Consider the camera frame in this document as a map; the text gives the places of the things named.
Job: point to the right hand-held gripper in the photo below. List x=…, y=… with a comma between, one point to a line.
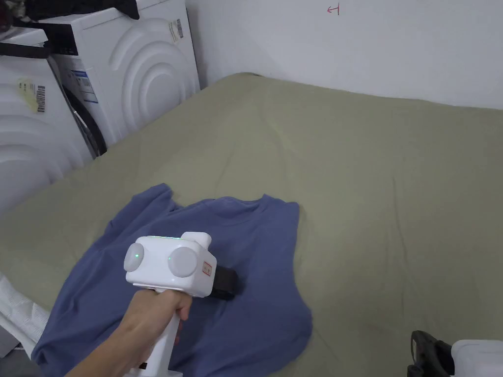
x=477, y=359

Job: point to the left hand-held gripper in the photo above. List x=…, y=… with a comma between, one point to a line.
x=169, y=271

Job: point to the blue shirt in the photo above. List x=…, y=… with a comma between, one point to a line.
x=259, y=235

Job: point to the person's left hand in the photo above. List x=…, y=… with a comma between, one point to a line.
x=151, y=314

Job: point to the white quilted mattress cover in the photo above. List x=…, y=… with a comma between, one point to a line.
x=19, y=310

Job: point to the bed with pale green sheet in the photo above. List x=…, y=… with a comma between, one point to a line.
x=353, y=176

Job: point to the white washing machine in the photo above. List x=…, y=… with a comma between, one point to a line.
x=27, y=141
x=141, y=66

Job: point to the dark cloth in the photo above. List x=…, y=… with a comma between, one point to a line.
x=98, y=7

